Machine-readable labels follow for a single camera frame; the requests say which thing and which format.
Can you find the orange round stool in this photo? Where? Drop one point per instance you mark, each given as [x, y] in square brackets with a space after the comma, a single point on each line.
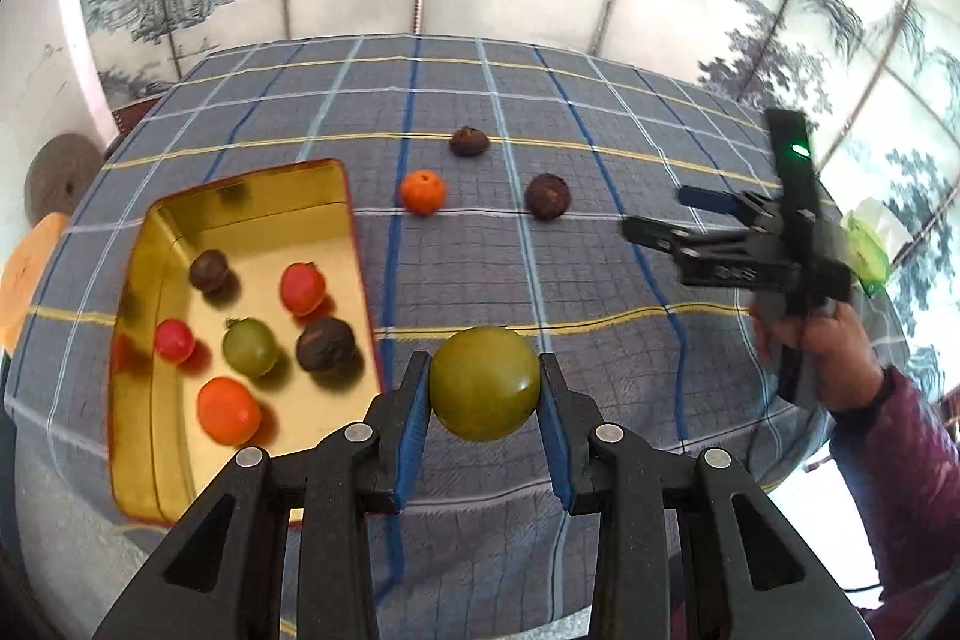
[30, 272]

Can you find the dark brown round fruit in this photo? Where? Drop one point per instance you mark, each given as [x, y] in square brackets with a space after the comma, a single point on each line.
[326, 344]
[547, 196]
[208, 270]
[469, 141]

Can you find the orange tangerine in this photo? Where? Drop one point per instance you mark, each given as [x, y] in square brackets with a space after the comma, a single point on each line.
[424, 192]
[229, 411]

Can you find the green tomato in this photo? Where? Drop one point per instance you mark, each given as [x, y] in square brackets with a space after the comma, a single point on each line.
[250, 346]
[484, 383]

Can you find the red tomato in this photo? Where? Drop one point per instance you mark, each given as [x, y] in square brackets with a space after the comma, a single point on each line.
[302, 287]
[174, 340]

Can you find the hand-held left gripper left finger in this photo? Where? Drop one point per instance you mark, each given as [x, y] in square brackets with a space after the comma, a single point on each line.
[411, 430]

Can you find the grey round woven cushion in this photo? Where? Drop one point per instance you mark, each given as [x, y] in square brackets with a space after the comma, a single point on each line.
[60, 175]

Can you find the dark red wooden furniture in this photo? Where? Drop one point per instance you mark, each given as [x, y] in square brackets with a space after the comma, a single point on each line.
[133, 115]

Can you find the green tissue packet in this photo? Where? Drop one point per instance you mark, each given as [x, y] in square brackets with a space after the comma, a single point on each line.
[870, 242]

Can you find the person's right hand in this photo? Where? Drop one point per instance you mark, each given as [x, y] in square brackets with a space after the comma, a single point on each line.
[844, 355]

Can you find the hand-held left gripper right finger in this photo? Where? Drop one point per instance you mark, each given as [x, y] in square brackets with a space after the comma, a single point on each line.
[556, 437]

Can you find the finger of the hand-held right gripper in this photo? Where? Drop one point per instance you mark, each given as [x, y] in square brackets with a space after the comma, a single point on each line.
[660, 235]
[712, 199]

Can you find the blue grey plaid tablecloth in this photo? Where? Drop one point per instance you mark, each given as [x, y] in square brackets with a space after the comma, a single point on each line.
[600, 108]

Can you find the person's right forearm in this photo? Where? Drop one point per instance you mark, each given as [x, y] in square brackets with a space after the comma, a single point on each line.
[915, 475]

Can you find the gold metal tin tray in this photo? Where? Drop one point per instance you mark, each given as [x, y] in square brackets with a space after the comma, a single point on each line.
[315, 235]

